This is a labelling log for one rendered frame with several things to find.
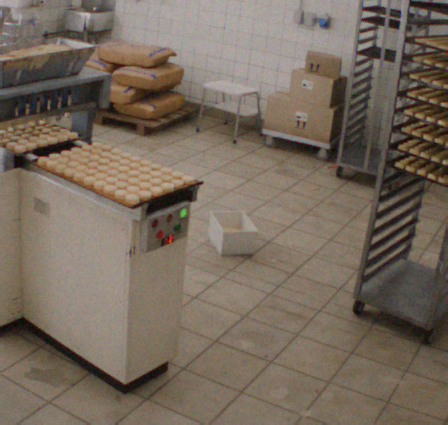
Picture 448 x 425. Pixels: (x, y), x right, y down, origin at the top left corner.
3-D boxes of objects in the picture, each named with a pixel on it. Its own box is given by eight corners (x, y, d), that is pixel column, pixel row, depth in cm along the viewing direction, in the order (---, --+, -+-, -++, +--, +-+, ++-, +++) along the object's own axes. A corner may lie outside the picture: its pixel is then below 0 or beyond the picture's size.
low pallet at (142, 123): (49, 112, 674) (50, 101, 670) (97, 97, 742) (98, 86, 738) (153, 138, 628) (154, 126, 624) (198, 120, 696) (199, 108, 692)
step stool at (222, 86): (263, 135, 671) (269, 88, 654) (235, 144, 637) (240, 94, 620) (224, 123, 695) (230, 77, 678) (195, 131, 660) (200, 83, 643)
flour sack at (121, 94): (67, 94, 653) (68, 76, 647) (92, 86, 689) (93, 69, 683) (131, 107, 628) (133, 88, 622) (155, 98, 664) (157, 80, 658)
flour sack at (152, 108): (150, 123, 632) (152, 106, 627) (110, 114, 647) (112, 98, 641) (188, 107, 694) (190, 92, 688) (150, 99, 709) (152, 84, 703)
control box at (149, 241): (138, 250, 272) (140, 216, 266) (180, 233, 290) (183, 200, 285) (145, 254, 270) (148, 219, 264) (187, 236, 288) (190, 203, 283)
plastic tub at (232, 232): (206, 234, 459) (209, 211, 453) (240, 233, 466) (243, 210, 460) (220, 256, 433) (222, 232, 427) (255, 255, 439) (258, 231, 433)
